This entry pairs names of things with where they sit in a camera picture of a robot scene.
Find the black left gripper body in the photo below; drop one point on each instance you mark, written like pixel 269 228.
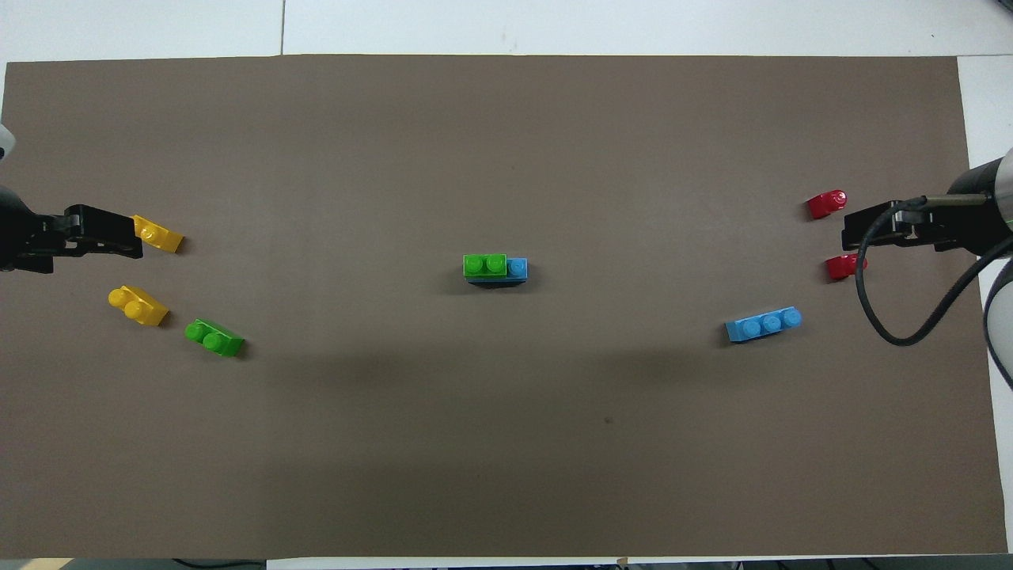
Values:
pixel 24 237

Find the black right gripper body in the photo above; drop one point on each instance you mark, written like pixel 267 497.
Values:
pixel 954 226

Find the blue three-stud toy block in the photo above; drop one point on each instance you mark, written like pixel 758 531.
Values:
pixel 517 269
pixel 764 325

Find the green two-stud toy block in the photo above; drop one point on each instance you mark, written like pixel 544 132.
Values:
pixel 215 339
pixel 484 264

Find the red one-stud toy block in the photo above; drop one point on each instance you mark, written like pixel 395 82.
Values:
pixel 827 204
pixel 844 267

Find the yellow two-stud toy block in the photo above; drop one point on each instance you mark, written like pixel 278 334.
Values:
pixel 141 306
pixel 162 236

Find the brown table mat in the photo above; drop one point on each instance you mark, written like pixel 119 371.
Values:
pixel 506 435

